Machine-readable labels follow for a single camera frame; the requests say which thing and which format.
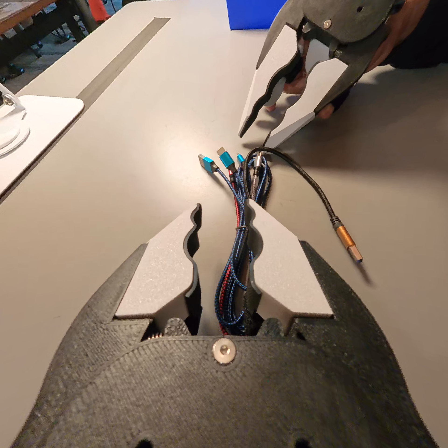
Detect wooden table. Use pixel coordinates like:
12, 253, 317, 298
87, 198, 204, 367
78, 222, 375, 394
0, 0, 61, 35

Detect copper plug black cable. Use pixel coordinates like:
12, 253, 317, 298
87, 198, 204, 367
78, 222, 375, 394
244, 146, 364, 264

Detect grey metal table leg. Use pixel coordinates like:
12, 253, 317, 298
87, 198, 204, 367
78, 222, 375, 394
72, 0, 97, 32

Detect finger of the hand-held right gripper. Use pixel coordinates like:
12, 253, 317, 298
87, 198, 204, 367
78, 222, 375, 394
238, 24, 304, 138
264, 39, 350, 149

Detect bundle of braided USB cables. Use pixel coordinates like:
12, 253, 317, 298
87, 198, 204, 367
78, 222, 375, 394
213, 152, 274, 337

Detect document stand with instruction sheet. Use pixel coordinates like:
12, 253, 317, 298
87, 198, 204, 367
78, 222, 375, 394
0, 82, 85, 204

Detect person's right forearm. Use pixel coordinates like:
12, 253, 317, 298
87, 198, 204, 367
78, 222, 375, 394
381, 0, 448, 69

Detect person's right hand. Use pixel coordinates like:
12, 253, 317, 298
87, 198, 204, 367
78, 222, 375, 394
264, 0, 432, 120

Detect blue plastic bin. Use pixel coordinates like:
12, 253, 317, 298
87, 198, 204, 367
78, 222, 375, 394
226, 0, 288, 31

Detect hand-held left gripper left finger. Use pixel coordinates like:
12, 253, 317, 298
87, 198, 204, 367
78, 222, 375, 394
115, 203, 203, 335

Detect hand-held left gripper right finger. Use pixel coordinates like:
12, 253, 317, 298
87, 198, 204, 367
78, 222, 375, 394
244, 199, 334, 335

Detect orange traffic cone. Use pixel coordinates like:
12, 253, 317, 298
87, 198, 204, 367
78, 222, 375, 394
87, 0, 108, 22

